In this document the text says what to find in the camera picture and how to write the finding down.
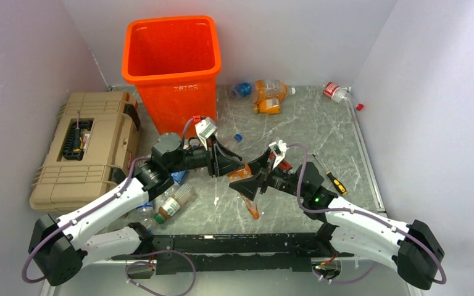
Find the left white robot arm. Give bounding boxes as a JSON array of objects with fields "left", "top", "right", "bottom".
[{"left": 22, "top": 133, "right": 244, "bottom": 286}]

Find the red label bottle corner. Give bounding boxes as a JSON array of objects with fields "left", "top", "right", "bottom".
[{"left": 323, "top": 81, "right": 364, "bottom": 111}]

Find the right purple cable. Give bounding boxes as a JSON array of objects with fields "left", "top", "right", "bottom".
[{"left": 286, "top": 142, "right": 447, "bottom": 286}]

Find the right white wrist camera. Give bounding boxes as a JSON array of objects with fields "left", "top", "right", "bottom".
[{"left": 268, "top": 139, "right": 288, "bottom": 168}]

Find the small orange bottle far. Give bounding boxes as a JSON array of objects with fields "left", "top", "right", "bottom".
[{"left": 254, "top": 98, "right": 281, "bottom": 115}]

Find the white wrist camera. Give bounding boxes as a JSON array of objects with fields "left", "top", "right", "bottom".
[
  {"left": 268, "top": 139, "right": 288, "bottom": 168},
  {"left": 195, "top": 117, "right": 217, "bottom": 147}
]

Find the blue label water bottle left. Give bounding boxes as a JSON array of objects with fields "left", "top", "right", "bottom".
[{"left": 133, "top": 202, "right": 154, "bottom": 228}]

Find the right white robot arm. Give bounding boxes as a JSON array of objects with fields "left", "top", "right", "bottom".
[{"left": 229, "top": 150, "right": 447, "bottom": 290}]

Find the tan tool case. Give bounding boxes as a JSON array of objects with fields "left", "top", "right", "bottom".
[{"left": 29, "top": 91, "right": 141, "bottom": 213}]

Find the blue label water bottle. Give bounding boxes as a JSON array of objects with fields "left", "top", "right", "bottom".
[
  {"left": 133, "top": 202, "right": 154, "bottom": 228},
  {"left": 170, "top": 170, "right": 188, "bottom": 185}
]

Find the blue label water bottle middle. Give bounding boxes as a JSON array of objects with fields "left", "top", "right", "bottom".
[{"left": 170, "top": 170, "right": 188, "bottom": 185}]

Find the pepsi bottle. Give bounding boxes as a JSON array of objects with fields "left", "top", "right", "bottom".
[{"left": 225, "top": 133, "right": 243, "bottom": 154}]

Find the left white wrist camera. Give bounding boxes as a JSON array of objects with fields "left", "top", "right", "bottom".
[{"left": 195, "top": 117, "right": 217, "bottom": 147}]

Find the blue crushed bottle far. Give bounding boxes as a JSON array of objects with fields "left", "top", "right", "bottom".
[{"left": 230, "top": 82, "right": 254, "bottom": 98}]

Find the brown tea bottle green cap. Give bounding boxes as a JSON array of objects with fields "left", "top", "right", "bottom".
[{"left": 153, "top": 183, "right": 196, "bottom": 224}]

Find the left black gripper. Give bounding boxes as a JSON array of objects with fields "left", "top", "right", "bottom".
[{"left": 167, "top": 132, "right": 244, "bottom": 178}]

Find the orange tea bottle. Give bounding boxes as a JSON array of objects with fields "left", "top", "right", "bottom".
[{"left": 227, "top": 163, "right": 260, "bottom": 220}]

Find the yellow black screwdriver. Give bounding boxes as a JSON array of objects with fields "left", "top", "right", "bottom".
[{"left": 312, "top": 154, "right": 348, "bottom": 196}]

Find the orange plastic bin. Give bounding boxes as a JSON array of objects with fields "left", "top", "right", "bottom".
[{"left": 122, "top": 15, "right": 222, "bottom": 134}]

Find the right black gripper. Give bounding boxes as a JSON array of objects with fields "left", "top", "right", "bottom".
[{"left": 229, "top": 148, "right": 307, "bottom": 201}]

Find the adjustable wrench red handle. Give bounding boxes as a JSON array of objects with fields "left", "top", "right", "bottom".
[{"left": 278, "top": 159, "right": 293, "bottom": 171}]

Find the black base frame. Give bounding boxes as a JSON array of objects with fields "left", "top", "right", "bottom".
[{"left": 113, "top": 232, "right": 338, "bottom": 275}]

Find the large orange juice bottle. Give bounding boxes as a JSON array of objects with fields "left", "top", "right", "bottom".
[{"left": 251, "top": 80, "right": 296, "bottom": 104}]

